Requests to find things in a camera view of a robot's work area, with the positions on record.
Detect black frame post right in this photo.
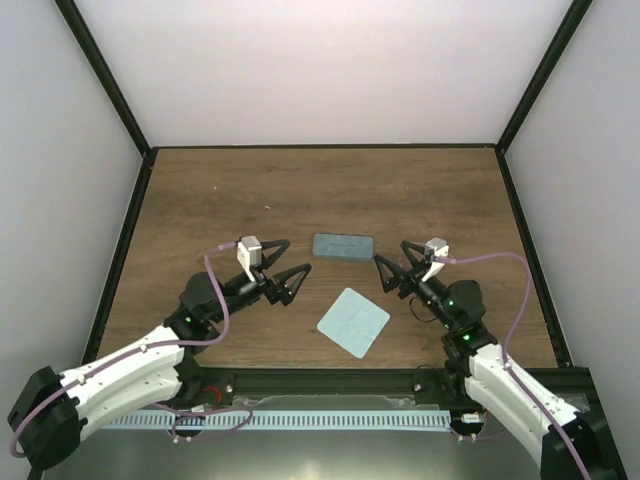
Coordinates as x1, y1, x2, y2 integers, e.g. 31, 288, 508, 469
497, 0, 595, 151

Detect black frame post left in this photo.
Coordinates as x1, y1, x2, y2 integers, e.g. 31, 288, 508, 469
54, 0, 151, 157

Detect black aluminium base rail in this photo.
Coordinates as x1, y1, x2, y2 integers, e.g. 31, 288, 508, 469
164, 367, 596, 409

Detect light blue cleaning cloth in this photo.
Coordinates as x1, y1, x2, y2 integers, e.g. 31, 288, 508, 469
317, 288, 390, 359

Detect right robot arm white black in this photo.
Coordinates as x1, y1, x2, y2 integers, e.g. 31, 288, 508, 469
373, 238, 623, 479

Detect blue-grey glasses case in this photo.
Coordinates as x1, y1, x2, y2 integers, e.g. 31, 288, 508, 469
312, 233, 374, 262

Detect black frame post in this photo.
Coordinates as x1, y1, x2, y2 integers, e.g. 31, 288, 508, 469
54, 0, 151, 157
497, 0, 595, 151

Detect pink sunglasses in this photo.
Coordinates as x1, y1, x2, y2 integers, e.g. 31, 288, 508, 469
397, 253, 409, 269

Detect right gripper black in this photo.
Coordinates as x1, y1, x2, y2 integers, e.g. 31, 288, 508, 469
375, 242, 456, 330

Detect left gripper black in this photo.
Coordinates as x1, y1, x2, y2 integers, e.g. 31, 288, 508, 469
212, 239, 313, 324

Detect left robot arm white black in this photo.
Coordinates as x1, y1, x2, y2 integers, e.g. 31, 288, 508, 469
7, 236, 312, 471

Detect light blue slotted strip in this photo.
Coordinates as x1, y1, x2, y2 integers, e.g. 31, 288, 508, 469
105, 410, 451, 432

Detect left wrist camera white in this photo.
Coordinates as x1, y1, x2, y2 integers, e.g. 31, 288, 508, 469
236, 236, 262, 282

